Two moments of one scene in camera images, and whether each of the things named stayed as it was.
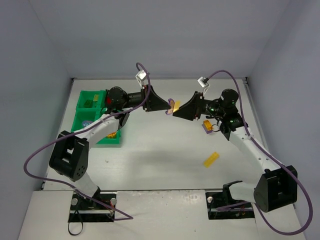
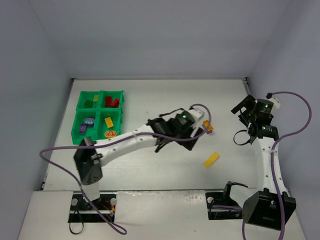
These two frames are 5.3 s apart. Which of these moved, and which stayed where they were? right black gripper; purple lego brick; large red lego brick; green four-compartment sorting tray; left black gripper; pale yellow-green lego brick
Moved: purple lego brick; right black gripper; left black gripper
Stayed: pale yellow-green lego brick; large red lego brick; green four-compartment sorting tray
